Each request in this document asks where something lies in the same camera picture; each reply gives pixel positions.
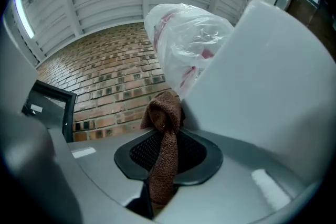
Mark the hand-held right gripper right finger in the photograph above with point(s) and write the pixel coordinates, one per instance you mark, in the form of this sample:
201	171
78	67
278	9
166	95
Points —
231	183

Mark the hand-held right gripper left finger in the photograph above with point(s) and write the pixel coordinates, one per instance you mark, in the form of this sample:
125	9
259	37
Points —
105	168

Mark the brown cloth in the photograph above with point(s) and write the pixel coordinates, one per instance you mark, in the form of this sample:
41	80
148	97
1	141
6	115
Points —
165	126

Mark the white water dispenser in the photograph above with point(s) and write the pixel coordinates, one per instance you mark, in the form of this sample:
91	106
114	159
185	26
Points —
262	86

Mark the plastic-wrapped water bottle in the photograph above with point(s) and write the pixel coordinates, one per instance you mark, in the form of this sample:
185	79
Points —
183	42

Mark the black framed glass panel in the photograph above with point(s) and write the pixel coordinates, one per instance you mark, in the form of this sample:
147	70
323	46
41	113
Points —
52	107

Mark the ceiling light tube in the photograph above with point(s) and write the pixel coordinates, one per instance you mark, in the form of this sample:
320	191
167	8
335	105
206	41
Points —
24	14

